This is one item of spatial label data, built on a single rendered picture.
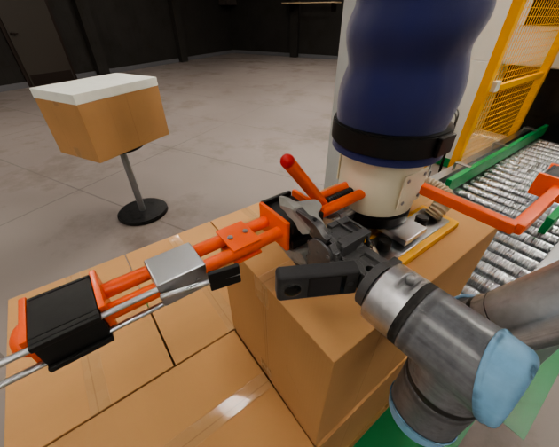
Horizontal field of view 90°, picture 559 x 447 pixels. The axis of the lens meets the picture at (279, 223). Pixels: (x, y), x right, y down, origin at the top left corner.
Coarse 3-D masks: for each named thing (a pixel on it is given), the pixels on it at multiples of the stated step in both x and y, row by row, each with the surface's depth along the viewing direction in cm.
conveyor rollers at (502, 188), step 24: (552, 144) 223; (504, 168) 187; (528, 168) 191; (456, 192) 164; (480, 192) 163; (504, 192) 161; (504, 240) 129; (528, 240) 129; (552, 240) 129; (480, 264) 115; (504, 264) 116; (528, 264) 117; (480, 288) 109
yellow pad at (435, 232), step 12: (408, 216) 70; (420, 216) 65; (444, 216) 70; (432, 228) 66; (444, 228) 67; (372, 240) 62; (384, 240) 59; (420, 240) 62; (432, 240) 63; (384, 252) 59; (396, 252) 59; (408, 252) 60; (420, 252) 61
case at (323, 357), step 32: (480, 224) 71; (256, 256) 62; (448, 256) 62; (480, 256) 76; (256, 288) 60; (448, 288) 71; (256, 320) 68; (288, 320) 52; (320, 320) 49; (352, 320) 49; (256, 352) 80; (288, 352) 58; (320, 352) 45; (352, 352) 46; (384, 352) 62; (288, 384) 66; (320, 384) 50; (352, 384) 58; (320, 416) 56
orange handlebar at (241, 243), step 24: (360, 192) 57; (432, 192) 57; (552, 192) 56; (264, 216) 50; (480, 216) 52; (504, 216) 50; (528, 216) 50; (216, 240) 45; (240, 240) 44; (264, 240) 46; (216, 264) 41; (120, 288) 38; (144, 288) 37; (120, 312) 35
